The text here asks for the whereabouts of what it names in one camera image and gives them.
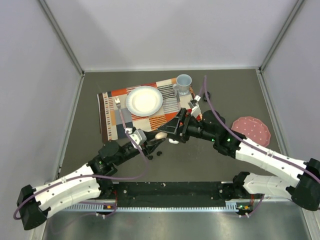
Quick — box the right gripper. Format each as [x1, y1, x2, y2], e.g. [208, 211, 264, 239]
[158, 108, 217, 143]

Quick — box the beige earbud case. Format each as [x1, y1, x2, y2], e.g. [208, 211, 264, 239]
[154, 132, 168, 140]

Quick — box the white earbud charging case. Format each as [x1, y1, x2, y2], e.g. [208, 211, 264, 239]
[168, 138, 179, 145]

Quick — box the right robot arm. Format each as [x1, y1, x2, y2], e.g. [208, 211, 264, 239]
[158, 108, 320, 211]

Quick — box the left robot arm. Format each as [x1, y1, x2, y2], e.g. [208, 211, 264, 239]
[13, 129, 167, 231]

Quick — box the black earbud case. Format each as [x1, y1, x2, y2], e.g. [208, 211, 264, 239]
[203, 91, 211, 103]

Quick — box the white paper plate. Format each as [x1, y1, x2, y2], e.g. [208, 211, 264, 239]
[125, 86, 163, 117]

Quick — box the light blue mug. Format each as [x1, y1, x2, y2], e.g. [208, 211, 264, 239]
[173, 74, 192, 96]

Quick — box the patchwork placemat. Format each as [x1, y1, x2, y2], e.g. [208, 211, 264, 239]
[97, 78, 196, 143]

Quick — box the pink dotted plate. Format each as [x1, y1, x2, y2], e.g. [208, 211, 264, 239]
[231, 116, 271, 147]

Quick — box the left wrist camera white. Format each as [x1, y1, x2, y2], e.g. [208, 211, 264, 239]
[124, 127, 147, 146]

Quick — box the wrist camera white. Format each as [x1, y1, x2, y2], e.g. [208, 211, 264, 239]
[124, 127, 147, 146]
[188, 95, 201, 118]

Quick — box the knife with pink handle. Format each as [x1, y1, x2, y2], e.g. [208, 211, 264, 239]
[175, 91, 182, 111]

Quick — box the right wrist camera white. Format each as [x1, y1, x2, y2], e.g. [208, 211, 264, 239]
[188, 95, 201, 118]

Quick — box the fork with pink handle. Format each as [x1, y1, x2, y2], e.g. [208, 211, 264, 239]
[114, 96, 126, 129]

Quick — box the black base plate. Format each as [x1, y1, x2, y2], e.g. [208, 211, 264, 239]
[99, 181, 251, 208]

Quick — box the aluminium frame rail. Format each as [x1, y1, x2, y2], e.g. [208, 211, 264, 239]
[39, 181, 313, 213]

